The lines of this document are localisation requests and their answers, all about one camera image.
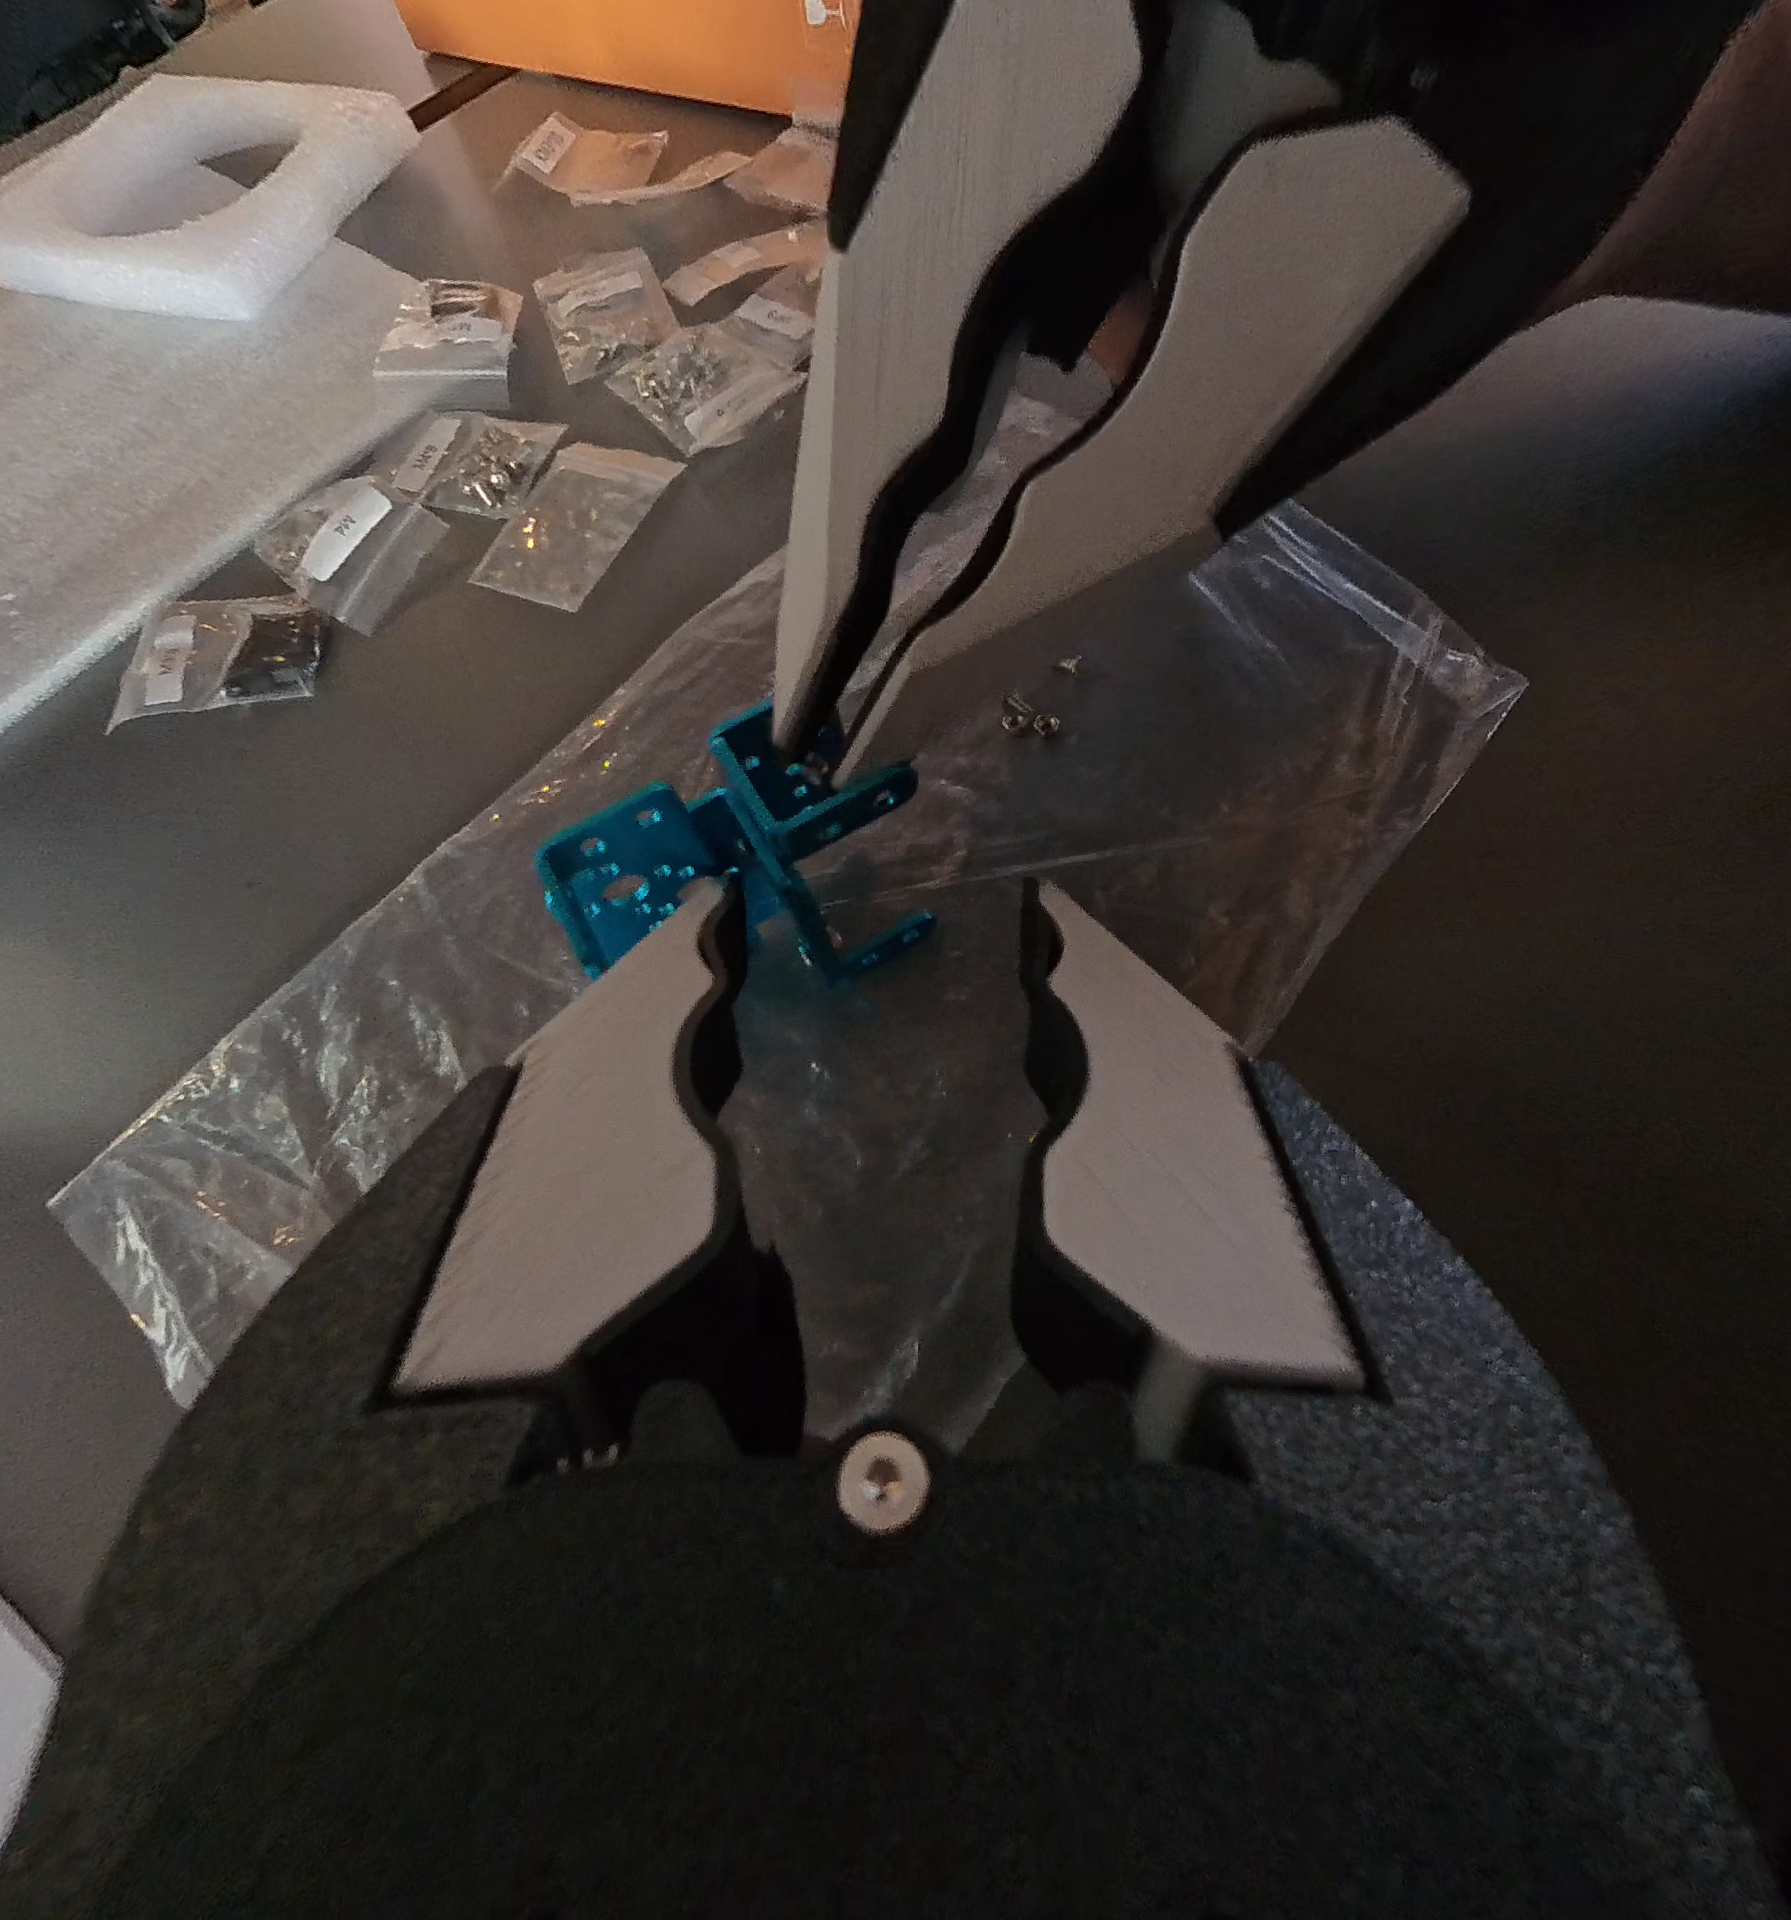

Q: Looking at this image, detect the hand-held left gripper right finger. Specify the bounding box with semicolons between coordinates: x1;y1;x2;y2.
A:
1019;882;1369;1392

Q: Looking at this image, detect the clear plastic bag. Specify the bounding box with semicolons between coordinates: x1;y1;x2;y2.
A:
48;501;1529;1411

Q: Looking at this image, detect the blue metal bracket assembly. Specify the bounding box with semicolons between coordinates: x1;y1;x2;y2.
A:
535;701;939;991

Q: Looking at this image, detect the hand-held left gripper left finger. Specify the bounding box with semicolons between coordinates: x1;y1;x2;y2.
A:
389;883;729;1400

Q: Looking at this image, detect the group of small hardware bags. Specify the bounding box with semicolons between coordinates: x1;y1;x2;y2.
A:
107;119;839;738

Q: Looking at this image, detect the orange cardboard box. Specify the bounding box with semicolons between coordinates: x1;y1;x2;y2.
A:
391;0;869;125

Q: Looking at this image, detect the black office chair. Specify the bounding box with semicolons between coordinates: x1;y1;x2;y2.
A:
0;0;209;155

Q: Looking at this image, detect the white foam frame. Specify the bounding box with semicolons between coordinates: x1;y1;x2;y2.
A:
0;74;423;326

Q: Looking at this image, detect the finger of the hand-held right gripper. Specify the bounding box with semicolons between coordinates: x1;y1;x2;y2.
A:
769;0;1149;767
829;107;1477;781

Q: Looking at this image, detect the person's right forearm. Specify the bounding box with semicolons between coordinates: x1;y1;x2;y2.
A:
1569;0;1791;320

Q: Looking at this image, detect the white foam sheet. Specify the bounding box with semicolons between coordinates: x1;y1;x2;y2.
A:
0;240;537;785

